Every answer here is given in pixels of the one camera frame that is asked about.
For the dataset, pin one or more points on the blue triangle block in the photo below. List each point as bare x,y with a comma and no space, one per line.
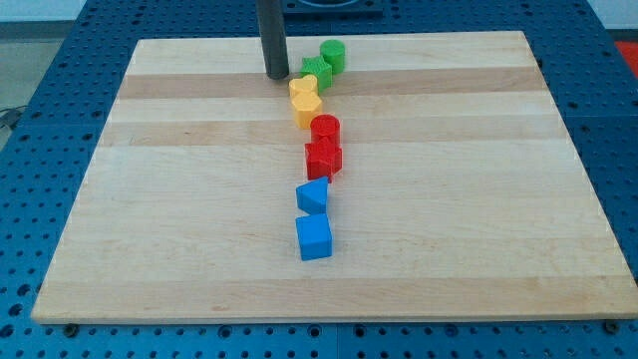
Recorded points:
312,197

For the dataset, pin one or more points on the red star block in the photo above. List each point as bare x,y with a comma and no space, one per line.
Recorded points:
323,159

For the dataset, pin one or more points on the light wooden board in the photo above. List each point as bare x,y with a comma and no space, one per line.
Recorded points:
461,197

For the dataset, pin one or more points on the blue cube block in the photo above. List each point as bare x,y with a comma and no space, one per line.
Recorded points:
314,236

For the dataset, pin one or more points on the yellow heart block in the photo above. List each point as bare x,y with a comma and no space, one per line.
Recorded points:
306,84

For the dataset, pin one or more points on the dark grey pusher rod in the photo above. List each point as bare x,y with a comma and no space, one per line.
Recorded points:
273,38

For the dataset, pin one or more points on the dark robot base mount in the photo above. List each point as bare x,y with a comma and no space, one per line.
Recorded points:
331,7

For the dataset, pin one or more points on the green cylinder block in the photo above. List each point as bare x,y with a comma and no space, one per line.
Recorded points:
333,51

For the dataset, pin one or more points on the red cylinder block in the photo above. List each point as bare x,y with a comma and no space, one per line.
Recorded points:
326,127

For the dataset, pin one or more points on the green star block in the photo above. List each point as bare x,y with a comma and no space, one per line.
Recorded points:
319,68

